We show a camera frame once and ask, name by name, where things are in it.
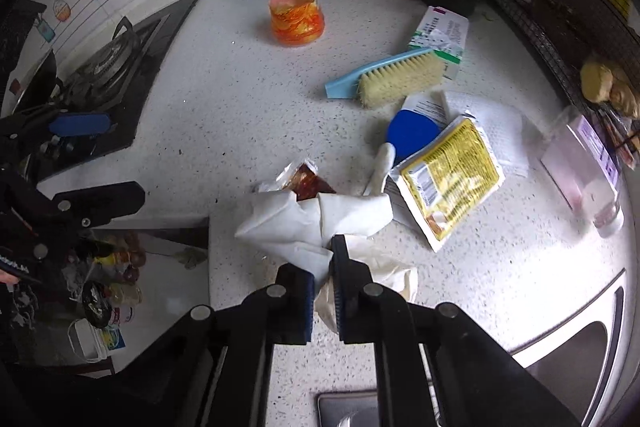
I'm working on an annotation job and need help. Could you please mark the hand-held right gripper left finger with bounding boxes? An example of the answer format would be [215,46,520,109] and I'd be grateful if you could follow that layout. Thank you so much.
[107,263,317,427]

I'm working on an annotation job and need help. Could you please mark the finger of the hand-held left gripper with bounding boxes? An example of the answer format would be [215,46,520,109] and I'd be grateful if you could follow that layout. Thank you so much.
[30,181,147,233]
[0,104,112,142]

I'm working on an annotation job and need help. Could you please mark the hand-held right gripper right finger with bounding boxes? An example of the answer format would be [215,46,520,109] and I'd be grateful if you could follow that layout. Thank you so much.
[330,234,583,427]

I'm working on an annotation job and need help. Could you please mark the waste bin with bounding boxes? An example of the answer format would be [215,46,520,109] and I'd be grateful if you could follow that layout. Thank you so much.
[10,232,148,368]

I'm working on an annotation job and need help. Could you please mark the white paper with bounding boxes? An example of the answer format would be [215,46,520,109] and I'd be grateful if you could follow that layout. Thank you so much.
[234,189,396,280]

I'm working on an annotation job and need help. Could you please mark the white printed sachet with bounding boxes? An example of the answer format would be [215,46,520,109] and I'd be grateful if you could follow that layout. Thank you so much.
[386,91,451,162]

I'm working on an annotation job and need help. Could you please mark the plastic bottle with purple label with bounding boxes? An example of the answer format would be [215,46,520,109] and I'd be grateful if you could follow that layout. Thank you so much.
[540,106,626,239]

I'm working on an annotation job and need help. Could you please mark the beige plastic bag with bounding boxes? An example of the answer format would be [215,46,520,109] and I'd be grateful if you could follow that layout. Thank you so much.
[314,234,420,348]

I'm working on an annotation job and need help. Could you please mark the black gas stove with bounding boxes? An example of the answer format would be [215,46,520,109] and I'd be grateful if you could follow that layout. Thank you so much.
[10,0,203,180]

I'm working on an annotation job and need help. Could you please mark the brown sauce packet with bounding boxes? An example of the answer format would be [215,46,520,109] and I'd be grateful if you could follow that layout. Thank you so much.
[257,161,337,202]

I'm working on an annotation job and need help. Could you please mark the white stick-shaped object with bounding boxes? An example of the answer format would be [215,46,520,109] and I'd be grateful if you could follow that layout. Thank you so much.
[361,142,398,198]

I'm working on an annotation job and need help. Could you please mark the yellow snack packet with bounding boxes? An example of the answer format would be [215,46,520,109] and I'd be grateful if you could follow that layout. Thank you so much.
[390,113,506,254]

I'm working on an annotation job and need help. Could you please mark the blue scrubbing brush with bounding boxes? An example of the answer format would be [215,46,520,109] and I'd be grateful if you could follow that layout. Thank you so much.
[324,48,447,109]

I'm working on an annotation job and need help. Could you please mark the white folded paper towel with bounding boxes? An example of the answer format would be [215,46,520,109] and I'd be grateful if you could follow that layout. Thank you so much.
[440,91,531,178]

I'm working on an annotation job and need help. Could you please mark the orange glass jar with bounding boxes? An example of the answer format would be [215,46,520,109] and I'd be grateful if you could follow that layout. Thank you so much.
[269,0,326,48]

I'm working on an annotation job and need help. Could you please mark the steel sink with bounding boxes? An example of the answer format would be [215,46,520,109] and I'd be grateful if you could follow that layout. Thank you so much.
[507,267,640,427]

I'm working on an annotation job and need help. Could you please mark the green white carton box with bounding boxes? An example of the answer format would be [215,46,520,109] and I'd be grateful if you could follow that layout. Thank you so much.
[407,6,471,82]

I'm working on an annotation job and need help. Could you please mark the red seasoning sachets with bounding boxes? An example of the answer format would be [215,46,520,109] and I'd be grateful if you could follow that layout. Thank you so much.
[597,104,640,170]

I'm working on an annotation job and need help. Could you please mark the ginger root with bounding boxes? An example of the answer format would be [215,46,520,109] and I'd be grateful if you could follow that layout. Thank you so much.
[580,54,640,118]

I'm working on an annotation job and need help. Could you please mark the black wire rack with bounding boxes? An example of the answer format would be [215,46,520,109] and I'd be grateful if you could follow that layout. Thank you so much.
[482,0,640,158]

